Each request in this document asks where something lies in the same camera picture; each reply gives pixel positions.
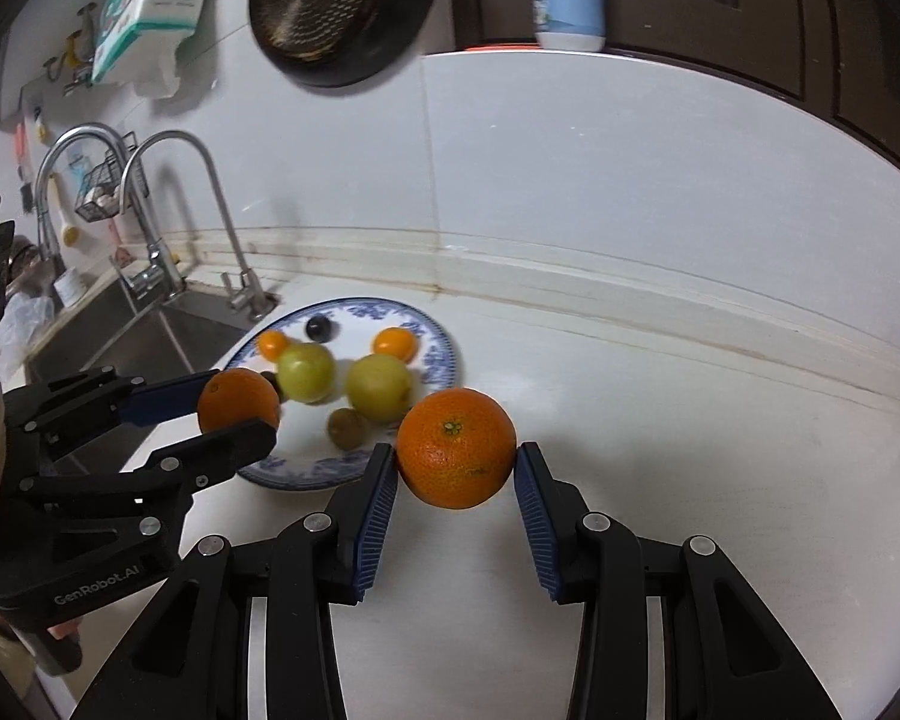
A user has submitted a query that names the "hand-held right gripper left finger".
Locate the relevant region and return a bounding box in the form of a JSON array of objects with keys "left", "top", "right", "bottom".
[{"left": 71, "top": 444, "right": 400, "bottom": 720}]

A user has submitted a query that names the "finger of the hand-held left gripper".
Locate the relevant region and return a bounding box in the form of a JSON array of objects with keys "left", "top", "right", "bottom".
[
  {"left": 1, "top": 366, "right": 224, "bottom": 458},
  {"left": 19, "top": 420, "right": 278, "bottom": 518}
]

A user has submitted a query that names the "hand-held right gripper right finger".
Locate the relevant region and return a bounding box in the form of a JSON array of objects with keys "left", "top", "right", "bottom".
[{"left": 515, "top": 444, "right": 845, "bottom": 720}]

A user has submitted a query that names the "brown kiwi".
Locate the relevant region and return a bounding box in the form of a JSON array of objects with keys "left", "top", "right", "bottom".
[{"left": 326, "top": 407, "right": 371, "bottom": 451}]

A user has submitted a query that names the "large yellow-green round fruit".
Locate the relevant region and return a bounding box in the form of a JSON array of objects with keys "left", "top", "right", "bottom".
[{"left": 345, "top": 354, "right": 413, "bottom": 422}]

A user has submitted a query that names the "blue and white plate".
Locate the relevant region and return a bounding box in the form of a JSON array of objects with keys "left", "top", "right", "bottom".
[{"left": 229, "top": 298, "right": 462, "bottom": 492}]

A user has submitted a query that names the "steel sink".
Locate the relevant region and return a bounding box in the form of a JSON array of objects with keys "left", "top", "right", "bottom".
[{"left": 26, "top": 281, "right": 271, "bottom": 391}]

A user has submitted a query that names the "steel faucet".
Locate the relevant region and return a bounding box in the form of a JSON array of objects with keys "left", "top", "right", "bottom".
[
  {"left": 120, "top": 130, "right": 280, "bottom": 322},
  {"left": 34, "top": 124, "right": 185, "bottom": 301}
]

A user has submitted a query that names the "tissue pack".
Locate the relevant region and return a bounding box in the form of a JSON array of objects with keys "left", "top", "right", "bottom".
[{"left": 90, "top": 0, "right": 211, "bottom": 87}]

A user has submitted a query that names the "golden mesh strainer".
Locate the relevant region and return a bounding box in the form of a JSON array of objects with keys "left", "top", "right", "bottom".
[{"left": 249, "top": 0, "right": 383, "bottom": 61}]

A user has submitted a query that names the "black frying pan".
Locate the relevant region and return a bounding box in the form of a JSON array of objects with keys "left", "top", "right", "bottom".
[{"left": 247, "top": 0, "right": 440, "bottom": 89}]

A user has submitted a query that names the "yellow handled brush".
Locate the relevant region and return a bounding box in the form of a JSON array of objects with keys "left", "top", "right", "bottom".
[{"left": 49, "top": 172, "right": 80, "bottom": 245}]

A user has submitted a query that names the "black wire basket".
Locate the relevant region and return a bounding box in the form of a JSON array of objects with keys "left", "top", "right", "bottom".
[{"left": 75, "top": 131, "right": 140, "bottom": 222}]

